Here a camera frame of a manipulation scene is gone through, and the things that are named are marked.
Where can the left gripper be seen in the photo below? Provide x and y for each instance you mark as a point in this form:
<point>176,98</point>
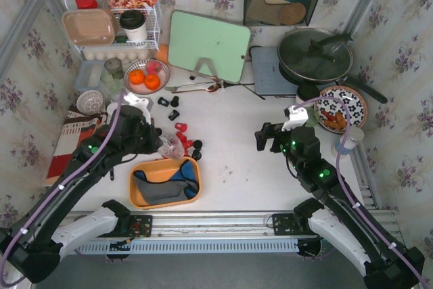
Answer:
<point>149,138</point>

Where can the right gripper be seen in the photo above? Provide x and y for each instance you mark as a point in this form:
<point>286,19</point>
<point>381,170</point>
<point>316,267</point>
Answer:
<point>272,138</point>

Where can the clear glass cup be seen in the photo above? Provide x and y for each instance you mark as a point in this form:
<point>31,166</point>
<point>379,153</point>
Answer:
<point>172,147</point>

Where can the grey blue cloth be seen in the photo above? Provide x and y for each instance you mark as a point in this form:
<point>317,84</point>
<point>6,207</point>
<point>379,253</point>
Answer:
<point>169,187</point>

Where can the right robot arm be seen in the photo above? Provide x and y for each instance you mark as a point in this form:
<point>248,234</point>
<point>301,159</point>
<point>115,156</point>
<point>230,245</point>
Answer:
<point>334,213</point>

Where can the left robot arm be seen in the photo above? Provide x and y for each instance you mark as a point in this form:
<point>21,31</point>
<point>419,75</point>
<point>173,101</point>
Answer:
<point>35,244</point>

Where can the orange storage basket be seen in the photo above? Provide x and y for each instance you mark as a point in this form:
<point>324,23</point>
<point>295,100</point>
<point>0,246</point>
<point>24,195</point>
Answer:
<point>165,183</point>

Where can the black capsule number four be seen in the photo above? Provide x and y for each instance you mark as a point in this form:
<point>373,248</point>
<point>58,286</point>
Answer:
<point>163,102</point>

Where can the black capsule middle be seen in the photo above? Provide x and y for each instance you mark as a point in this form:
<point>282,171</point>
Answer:
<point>173,115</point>

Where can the black capsule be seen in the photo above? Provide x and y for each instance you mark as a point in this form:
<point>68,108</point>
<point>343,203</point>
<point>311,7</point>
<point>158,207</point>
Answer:
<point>175,102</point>
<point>197,144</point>
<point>173,115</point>
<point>196,155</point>

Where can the grey induction cooker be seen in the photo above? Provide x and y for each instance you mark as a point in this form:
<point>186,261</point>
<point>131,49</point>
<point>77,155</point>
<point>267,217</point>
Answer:
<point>268,80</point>

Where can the red capsule number two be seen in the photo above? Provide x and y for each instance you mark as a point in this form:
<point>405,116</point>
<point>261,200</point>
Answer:
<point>181,137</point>

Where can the red capsule upper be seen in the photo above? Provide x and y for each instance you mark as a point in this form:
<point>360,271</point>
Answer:
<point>182,127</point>

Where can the black capsule upper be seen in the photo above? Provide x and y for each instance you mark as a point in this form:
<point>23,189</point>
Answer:
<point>175,102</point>

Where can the white small strainer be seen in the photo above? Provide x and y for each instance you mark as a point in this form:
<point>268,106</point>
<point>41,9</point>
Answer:
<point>90,102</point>

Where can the paper cup black lid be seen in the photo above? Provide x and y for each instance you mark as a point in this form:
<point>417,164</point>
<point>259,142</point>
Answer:
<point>306,91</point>

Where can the striped orange cloth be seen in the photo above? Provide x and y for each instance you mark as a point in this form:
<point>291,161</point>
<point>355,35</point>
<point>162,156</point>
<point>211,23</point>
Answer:
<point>77,127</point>

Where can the red capsule cluster piece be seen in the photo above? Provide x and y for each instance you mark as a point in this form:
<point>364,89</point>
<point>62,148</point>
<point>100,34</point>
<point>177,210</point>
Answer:
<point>188,144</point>

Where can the fruit bowl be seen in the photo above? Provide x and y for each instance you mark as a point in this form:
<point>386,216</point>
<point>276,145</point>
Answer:
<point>146,76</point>

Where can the silver fork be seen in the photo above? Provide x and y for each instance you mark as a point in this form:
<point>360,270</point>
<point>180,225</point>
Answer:
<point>176,88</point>

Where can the floral patterned plate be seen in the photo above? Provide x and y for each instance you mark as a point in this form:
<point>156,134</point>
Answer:
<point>332,115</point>

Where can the black capsule lower right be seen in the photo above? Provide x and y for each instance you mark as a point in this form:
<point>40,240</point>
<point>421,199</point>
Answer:
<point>196,155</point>

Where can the copper spoon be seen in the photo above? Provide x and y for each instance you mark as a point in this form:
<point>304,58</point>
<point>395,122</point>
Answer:
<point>210,89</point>

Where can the dark glass cup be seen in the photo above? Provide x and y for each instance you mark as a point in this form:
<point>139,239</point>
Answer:
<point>114,68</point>

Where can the blue plastic container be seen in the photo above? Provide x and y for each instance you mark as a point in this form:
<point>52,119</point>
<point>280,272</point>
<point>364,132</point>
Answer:
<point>89,76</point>

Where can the egg carton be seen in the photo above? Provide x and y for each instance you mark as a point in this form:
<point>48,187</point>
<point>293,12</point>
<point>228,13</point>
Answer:
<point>125,56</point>

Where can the black pan with lid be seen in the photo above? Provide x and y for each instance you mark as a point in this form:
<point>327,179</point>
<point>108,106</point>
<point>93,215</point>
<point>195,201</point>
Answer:
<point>319,57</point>

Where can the white blue bottle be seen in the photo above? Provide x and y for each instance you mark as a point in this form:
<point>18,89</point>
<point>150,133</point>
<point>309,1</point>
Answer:
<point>355,136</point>

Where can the white black lid cup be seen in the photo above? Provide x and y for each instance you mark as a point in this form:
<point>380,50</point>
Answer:
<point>133,23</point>

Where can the green cutting board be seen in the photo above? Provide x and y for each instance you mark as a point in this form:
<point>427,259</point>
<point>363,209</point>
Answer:
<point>193,37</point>

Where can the beige rectangular tray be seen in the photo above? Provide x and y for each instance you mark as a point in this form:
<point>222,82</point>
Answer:
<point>90,27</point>

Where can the round cork coaster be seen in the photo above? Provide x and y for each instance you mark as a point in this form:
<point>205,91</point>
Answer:
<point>292,13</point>

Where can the black mesh holder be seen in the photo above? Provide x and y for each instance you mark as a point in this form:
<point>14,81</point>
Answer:
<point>265,12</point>

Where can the red lid jar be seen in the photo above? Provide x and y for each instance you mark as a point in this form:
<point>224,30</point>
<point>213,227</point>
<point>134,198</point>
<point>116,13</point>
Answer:
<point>86,4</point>

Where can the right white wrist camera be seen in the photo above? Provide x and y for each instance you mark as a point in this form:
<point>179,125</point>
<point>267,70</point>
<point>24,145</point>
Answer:
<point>295,118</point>

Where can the white wire rack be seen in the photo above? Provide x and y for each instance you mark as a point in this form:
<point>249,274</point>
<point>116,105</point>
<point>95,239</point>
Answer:
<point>153,25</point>

